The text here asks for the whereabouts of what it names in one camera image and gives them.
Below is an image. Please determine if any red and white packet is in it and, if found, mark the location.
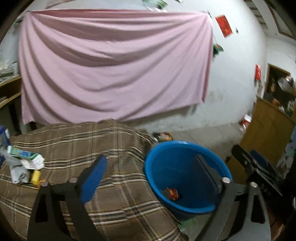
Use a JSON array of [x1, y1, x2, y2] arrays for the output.
[[240, 114, 252, 130]]

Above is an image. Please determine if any black snack packet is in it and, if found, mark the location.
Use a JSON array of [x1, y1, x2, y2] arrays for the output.
[[152, 132, 173, 142]]

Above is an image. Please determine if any red wall poster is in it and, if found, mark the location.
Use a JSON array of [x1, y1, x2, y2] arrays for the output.
[[215, 14, 233, 38]]

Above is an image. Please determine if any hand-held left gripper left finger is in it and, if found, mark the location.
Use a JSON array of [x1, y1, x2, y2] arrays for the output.
[[27, 155, 108, 241]]

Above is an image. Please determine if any pink hanging sheet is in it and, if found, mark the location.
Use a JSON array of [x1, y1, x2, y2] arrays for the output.
[[18, 9, 213, 124]]

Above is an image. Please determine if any brown plaid blanket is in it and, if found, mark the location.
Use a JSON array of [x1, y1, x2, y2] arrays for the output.
[[0, 119, 189, 241]]

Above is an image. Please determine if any wooden shelf unit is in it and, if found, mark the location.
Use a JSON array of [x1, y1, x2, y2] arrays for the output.
[[0, 74, 22, 135]]

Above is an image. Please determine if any blue cardboard box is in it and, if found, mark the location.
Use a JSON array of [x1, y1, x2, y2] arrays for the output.
[[0, 126, 11, 151]]

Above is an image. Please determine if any red snack packet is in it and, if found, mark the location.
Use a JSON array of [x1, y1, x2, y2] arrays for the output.
[[163, 188, 180, 201]]

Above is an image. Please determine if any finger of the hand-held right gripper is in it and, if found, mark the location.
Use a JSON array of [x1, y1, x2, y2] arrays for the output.
[[232, 145, 258, 177], [250, 150, 277, 177]]

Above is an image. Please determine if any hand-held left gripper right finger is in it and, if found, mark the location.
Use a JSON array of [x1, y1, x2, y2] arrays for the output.
[[194, 154, 271, 241]]

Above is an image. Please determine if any blue plastic basin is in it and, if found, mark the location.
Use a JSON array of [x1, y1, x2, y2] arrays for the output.
[[144, 140, 233, 222]]

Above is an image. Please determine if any stack of books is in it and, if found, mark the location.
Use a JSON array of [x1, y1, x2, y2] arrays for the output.
[[0, 61, 20, 82]]

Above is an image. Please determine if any wooden cabinet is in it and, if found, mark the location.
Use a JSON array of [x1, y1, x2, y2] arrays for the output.
[[225, 64, 296, 186]]

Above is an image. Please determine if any white tissue packet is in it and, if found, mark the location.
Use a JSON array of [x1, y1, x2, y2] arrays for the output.
[[6, 146, 45, 171]]

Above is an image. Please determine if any person's right forearm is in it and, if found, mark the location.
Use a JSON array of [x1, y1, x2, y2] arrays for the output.
[[271, 220, 288, 241]]

